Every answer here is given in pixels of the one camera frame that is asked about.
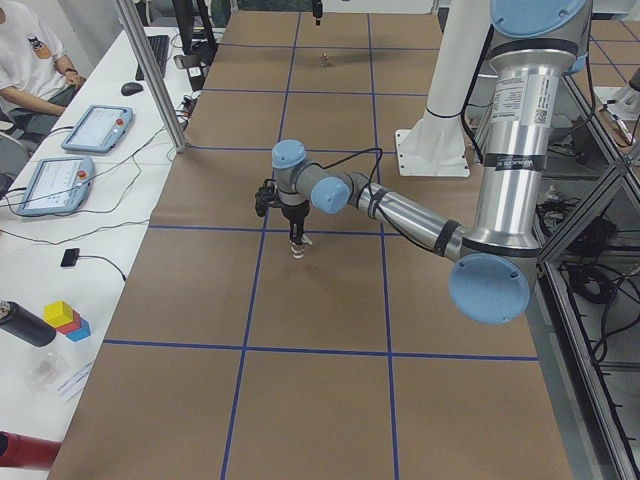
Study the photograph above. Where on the black cylinder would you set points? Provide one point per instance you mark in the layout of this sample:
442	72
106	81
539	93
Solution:
23	324

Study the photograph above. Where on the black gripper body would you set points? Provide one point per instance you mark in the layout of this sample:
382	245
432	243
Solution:
295	213

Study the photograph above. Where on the brown paper table mat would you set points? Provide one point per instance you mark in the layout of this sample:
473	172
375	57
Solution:
227	358

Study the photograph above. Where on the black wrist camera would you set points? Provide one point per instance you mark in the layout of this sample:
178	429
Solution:
265	198

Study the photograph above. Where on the lower blue teach pendant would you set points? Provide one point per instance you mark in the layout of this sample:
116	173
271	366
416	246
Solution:
58	186

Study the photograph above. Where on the blue teach pendant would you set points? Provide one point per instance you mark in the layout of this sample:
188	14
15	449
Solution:
58	186
99	130

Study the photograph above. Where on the red cylinder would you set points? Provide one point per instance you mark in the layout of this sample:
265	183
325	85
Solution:
26	452

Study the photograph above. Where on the white and chrome PPR valve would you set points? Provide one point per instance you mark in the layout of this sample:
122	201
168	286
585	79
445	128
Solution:
298	250

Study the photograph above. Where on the small black box device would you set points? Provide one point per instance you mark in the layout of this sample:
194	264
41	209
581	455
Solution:
70	257

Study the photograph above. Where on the black computer mouse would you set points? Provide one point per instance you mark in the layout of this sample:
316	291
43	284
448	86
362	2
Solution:
131	88

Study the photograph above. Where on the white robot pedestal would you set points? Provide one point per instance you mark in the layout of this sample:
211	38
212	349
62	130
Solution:
435	145

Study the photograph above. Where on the yellow block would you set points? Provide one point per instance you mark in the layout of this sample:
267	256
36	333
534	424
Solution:
58	314

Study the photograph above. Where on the black keyboard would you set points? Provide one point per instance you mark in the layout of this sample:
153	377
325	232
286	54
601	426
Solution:
159	45

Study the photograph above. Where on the person in white shirt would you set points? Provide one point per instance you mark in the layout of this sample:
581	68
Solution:
38	79

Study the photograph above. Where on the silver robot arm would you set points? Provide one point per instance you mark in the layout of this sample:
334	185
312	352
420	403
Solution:
535	43

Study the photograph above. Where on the red block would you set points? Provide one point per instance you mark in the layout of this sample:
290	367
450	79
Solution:
72	326

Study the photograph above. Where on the upper blue teach pendant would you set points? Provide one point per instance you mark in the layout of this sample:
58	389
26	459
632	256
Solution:
99	130

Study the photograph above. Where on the blue block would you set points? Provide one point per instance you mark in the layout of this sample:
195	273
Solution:
83	332

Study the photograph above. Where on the aluminium frame post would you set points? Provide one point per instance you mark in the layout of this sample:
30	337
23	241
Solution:
136	34

